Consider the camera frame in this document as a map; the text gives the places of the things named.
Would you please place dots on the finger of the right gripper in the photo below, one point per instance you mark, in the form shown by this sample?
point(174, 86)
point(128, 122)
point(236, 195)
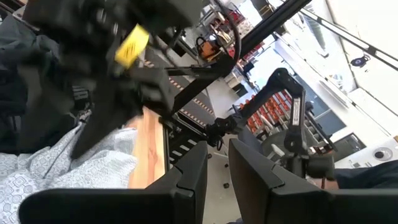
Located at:
point(102, 124)
point(155, 90)

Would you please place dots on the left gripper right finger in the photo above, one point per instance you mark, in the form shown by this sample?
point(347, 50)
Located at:
point(280, 202)

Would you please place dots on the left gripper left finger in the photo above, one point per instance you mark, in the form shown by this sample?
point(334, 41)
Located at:
point(124, 208)

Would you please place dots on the light blue patterned garment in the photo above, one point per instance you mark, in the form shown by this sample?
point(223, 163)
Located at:
point(62, 174)

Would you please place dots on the teal dotted shirt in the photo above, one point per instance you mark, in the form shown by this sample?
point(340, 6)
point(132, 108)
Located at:
point(18, 40)

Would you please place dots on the black background robot arm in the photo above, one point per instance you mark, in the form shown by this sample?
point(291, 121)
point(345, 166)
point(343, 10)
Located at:
point(289, 109)

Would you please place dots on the orange tool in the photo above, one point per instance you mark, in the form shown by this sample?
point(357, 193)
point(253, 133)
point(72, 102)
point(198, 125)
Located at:
point(206, 49)

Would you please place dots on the black garment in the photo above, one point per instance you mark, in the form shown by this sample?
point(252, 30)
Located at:
point(31, 118)

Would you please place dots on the person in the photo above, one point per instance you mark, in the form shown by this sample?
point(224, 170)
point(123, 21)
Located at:
point(367, 174)

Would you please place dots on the shelf with red bins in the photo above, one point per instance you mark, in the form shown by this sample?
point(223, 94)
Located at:
point(270, 109)

